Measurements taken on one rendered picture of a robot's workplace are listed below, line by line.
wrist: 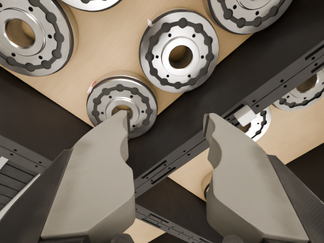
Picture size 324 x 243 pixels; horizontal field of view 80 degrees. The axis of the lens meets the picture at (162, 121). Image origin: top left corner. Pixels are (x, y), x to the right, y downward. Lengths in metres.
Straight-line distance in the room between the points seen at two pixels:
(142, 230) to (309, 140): 0.46
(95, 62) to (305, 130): 0.40
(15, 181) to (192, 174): 0.36
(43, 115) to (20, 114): 0.03
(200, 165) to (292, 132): 0.19
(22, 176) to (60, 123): 0.19
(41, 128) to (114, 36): 0.15
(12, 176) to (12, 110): 0.22
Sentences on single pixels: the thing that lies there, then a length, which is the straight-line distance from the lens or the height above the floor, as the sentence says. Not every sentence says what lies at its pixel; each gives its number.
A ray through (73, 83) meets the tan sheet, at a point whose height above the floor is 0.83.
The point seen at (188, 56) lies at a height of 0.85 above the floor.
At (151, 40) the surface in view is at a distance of 0.26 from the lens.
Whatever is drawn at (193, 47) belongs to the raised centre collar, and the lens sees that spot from 0.26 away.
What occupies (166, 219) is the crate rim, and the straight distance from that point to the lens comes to 0.37.
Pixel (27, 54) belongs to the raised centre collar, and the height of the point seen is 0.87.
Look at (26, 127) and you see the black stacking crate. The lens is 0.29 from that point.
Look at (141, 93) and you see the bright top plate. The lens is 0.28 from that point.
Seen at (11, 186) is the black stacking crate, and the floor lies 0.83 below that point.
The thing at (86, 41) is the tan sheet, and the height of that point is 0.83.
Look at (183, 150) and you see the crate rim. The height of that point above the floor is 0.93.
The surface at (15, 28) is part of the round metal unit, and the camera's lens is 0.30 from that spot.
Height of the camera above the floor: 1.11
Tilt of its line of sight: 56 degrees down
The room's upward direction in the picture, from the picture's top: 170 degrees clockwise
